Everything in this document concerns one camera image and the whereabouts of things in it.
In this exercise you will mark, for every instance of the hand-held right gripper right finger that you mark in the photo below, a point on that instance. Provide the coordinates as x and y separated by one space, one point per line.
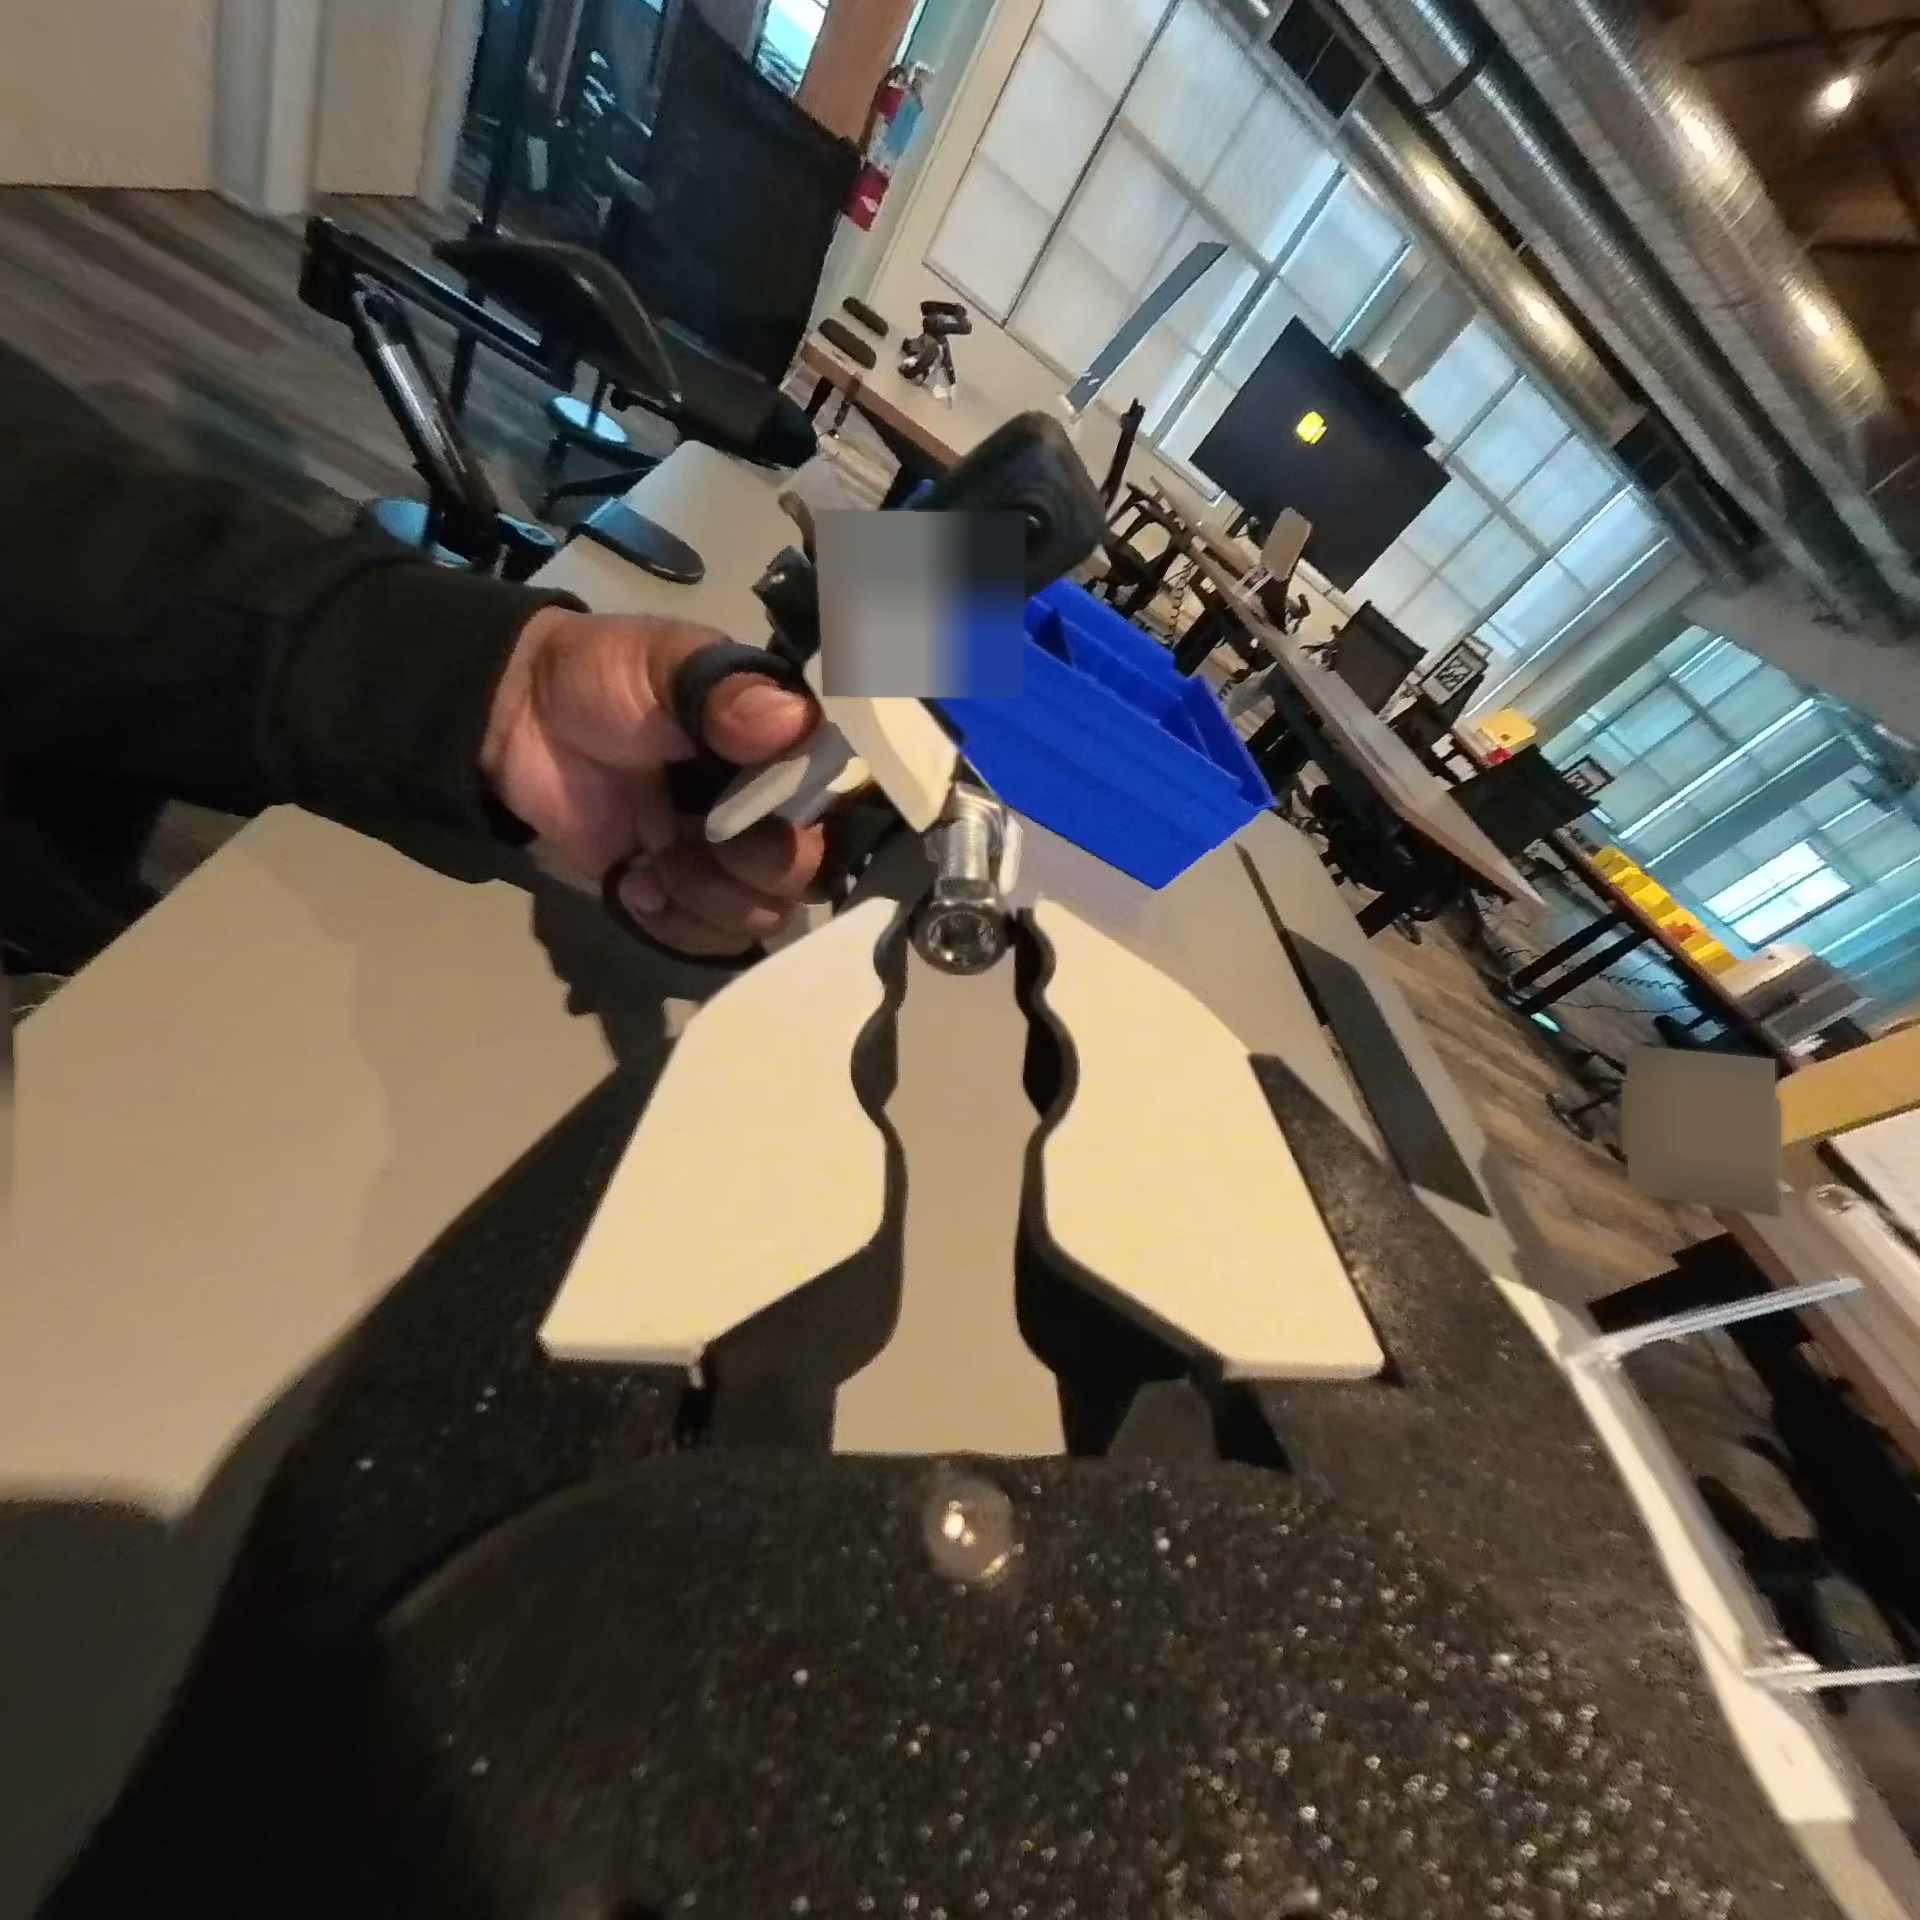
1185 1185

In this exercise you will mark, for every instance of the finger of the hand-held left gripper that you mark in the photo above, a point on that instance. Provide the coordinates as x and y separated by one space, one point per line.
1023 878
901 751

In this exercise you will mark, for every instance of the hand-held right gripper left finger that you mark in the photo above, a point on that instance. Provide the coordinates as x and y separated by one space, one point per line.
751 1172

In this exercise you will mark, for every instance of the silver hex bolt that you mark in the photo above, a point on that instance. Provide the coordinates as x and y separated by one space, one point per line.
975 839

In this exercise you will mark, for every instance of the blue plastic bin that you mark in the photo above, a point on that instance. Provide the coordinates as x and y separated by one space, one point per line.
1110 751

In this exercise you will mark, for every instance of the person's left forearm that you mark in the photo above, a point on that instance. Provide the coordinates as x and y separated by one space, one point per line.
226 600

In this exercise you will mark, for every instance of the person's left hand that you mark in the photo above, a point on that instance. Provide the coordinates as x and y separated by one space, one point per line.
586 734

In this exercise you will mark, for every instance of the small black tripod device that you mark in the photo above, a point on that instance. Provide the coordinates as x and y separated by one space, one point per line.
933 349

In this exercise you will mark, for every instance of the black round stand base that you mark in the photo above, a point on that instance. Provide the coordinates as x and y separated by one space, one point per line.
646 539

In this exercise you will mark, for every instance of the long wooden desk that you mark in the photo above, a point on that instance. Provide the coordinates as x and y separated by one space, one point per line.
1402 764

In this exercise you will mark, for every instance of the red fire extinguisher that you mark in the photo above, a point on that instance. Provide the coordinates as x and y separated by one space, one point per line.
889 101

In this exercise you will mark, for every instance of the black fabric partition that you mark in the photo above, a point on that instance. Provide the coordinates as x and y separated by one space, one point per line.
734 212

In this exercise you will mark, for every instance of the small framed marker sign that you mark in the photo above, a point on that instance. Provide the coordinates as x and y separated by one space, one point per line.
1453 668

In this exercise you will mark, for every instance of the black office chair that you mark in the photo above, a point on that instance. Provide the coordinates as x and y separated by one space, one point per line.
601 339

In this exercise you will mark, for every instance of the white zip tie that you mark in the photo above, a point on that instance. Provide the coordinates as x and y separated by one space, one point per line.
1694 1325
1839 1677

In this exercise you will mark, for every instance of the row of yellow bins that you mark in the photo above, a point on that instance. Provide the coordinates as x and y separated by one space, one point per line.
1642 885

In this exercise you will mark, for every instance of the black wall monitor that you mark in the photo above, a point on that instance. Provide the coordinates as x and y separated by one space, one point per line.
1319 452

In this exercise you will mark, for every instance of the silver spiral air duct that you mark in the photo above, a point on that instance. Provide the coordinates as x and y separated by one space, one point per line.
1622 195

